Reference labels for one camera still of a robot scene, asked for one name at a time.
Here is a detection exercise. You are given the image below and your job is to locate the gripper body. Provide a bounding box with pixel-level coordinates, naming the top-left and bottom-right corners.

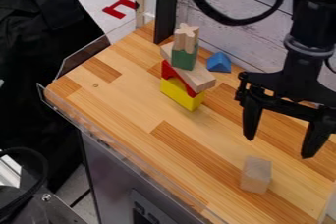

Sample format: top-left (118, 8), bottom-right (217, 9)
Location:
top-left (233, 50), bottom-right (336, 127)

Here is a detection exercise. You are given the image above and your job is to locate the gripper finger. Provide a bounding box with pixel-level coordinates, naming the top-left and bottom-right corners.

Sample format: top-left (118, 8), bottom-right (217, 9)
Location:
top-left (241, 94), bottom-right (265, 142)
top-left (299, 119), bottom-right (336, 160)

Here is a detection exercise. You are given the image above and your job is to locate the plain wooden cube block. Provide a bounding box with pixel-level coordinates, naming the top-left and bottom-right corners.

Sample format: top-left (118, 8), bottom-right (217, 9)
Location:
top-left (239, 155), bottom-right (275, 195)

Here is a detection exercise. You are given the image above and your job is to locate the blue triangular block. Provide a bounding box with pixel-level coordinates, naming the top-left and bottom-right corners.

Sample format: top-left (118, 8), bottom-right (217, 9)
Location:
top-left (204, 51), bottom-right (233, 74)

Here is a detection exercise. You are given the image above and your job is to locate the flat wooden plank block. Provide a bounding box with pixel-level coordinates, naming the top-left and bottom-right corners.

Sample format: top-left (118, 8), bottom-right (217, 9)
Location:
top-left (158, 41), bottom-right (218, 94)

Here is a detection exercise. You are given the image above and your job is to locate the yellow block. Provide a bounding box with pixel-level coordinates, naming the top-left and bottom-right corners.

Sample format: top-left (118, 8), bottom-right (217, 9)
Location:
top-left (158, 77), bottom-right (208, 113)

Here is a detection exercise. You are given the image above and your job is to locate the green block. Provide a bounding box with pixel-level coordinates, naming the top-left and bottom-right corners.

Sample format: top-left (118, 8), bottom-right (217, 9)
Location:
top-left (170, 44), bottom-right (200, 72)

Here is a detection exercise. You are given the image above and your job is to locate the red arch block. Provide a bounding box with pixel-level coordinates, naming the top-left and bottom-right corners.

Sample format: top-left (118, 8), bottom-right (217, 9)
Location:
top-left (159, 59), bottom-right (200, 99)

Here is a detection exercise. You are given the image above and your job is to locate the plus-shaped wooden block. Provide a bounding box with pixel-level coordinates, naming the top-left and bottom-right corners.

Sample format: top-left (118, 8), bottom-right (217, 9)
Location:
top-left (172, 22), bottom-right (201, 55)

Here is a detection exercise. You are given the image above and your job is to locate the black fabric cover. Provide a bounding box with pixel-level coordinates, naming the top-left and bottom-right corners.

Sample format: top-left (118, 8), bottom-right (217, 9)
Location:
top-left (0, 0), bottom-right (108, 193)

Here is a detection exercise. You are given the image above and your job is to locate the black post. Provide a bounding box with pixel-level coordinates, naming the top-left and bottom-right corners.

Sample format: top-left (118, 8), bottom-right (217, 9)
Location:
top-left (151, 0), bottom-right (182, 45)

